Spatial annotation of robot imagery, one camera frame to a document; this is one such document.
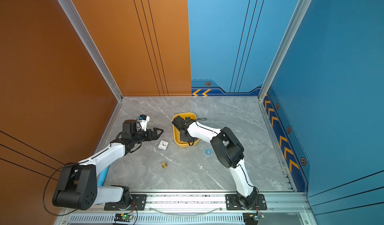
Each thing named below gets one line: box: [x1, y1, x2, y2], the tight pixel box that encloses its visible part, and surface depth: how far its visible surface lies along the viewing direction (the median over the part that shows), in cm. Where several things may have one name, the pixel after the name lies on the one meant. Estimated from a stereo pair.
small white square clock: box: [158, 140, 169, 151], surface depth 93 cm
